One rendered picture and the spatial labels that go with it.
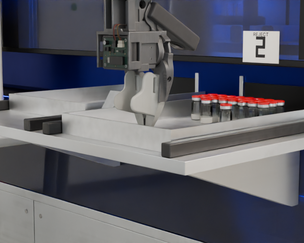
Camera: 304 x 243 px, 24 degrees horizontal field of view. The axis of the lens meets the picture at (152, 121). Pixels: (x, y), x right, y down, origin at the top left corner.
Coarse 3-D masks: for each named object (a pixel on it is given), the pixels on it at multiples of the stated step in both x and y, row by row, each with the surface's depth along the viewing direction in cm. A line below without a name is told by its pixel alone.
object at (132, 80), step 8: (128, 72) 104; (136, 72) 105; (128, 80) 104; (136, 80) 105; (128, 88) 104; (136, 88) 105; (120, 96) 103; (128, 96) 104; (120, 104) 103; (128, 104) 104; (136, 112) 105; (144, 120) 105
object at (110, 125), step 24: (72, 120) 117; (96, 120) 112; (120, 120) 127; (168, 120) 134; (192, 120) 134; (240, 120) 111; (264, 120) 115; (288, 120) 119; (120, 144) 108; (144, 144) 104
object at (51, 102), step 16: (16, 96) 148; (32, 96) 144; (48, 96) 157; (64, 96) 160; (80, 96) 164; (96, 96) 167; (176, 96) 149; (32, 112) 145; (48, 112) 141; (64, 112) 137
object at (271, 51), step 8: (248, 32) 135; (256, 32) 134; (264, 32) 132; (272, 32) 131; (248, 40) 135; (256, 40) 134; (272, 40) 131; (248, 48) 136; (272, 48) 132; (248, 56) 136; (272, 56) 132
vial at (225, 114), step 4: (224, 108) 120; (228, 108) 120; (220, 112) 120; (224, 112) 120; (228, 112) 120; (220, 116) 120; (224, 116) 120; (228, 116) 120; (220, 120) 120; (224, 120) 120; (228, 120) 120
